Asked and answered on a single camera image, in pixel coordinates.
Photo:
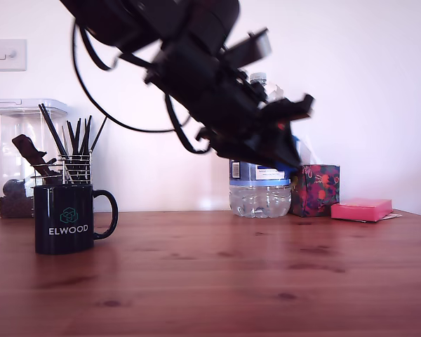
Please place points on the clear plastic storage container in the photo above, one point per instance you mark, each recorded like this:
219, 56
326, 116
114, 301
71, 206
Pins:
7, 119

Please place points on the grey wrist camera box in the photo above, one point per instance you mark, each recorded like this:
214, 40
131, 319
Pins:
252, 47

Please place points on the white tissue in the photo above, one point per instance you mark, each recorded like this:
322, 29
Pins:
308, 154

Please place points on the pink box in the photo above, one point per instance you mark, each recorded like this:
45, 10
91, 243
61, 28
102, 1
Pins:
361, 209

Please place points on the floral tissue box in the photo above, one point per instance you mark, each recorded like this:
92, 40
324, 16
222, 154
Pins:
315, 189

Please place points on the brown wooden utensil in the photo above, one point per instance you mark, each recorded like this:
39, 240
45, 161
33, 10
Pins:
26, 145

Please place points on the paper sheet under box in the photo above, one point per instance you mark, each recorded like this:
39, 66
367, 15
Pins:
393, 215

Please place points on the large clear water bottle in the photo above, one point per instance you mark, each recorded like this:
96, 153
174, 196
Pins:
259, 196

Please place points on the white light switch plate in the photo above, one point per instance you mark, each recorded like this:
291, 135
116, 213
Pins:
7, 56

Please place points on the black ELWOOD mug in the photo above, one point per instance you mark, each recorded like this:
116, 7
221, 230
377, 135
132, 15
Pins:
66, 210

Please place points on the black chopstick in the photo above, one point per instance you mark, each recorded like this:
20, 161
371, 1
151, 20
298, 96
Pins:
55, 127
97, 137
49, 127
83, 137
71, 138
77, 137
88, 135

